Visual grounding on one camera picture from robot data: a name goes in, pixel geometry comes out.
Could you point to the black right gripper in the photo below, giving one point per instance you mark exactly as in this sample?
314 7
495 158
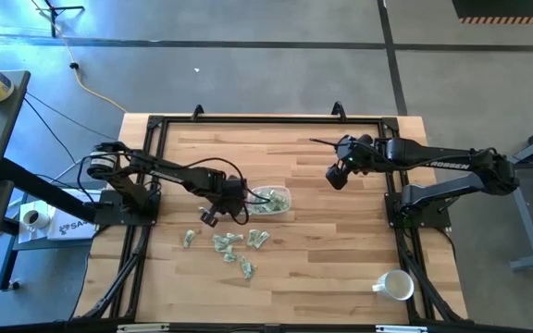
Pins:
366 157

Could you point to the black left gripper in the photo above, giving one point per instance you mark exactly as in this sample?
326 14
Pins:
229 205

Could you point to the green white sweetener packet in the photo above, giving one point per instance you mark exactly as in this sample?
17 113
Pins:
229 257
252 237
244 262
261 208
281 207
249 270
189 238
220 239
266 200
262 239
203 210
235 237
223 247
279 198

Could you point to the clear plastic bin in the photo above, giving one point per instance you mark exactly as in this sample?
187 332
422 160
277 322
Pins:
253 192

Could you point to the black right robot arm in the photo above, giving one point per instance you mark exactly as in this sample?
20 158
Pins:
433 155

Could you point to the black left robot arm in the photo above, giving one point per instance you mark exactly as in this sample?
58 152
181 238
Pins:
169 173

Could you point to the white ceramic mug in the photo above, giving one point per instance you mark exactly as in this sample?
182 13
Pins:
395 284

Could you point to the white printed booklet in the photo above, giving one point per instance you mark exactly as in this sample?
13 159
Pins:
70 229

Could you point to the black slanted support beam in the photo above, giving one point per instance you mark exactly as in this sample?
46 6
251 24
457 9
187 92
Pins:
40 187

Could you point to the white coffee cup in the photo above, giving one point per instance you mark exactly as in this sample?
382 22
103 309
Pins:
36 218

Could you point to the grey low side table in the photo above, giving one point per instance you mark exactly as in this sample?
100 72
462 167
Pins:
7 268

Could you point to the dark mat with hazard stripe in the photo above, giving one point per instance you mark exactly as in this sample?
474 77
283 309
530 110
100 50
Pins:
507 9

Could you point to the black tripod stand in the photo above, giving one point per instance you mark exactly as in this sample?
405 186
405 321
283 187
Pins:
53 20

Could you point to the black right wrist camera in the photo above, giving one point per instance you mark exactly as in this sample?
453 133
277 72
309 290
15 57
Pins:
346 147

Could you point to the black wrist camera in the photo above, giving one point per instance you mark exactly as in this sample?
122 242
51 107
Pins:
346 147
236 186

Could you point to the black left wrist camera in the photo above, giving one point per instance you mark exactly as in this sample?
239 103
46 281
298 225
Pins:
236 186

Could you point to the black arched frame bracket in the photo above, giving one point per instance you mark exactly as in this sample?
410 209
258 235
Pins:
197 112
339 110

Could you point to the black aluminium table frame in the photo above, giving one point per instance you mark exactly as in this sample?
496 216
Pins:
271 119

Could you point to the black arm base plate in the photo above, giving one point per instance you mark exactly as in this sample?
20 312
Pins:
433 217
104 213

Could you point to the silver frame bracket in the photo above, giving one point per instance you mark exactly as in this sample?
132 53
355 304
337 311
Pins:
401 329
142 329

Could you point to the grey metal table frame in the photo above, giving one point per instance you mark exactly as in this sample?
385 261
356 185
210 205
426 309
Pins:
523 213

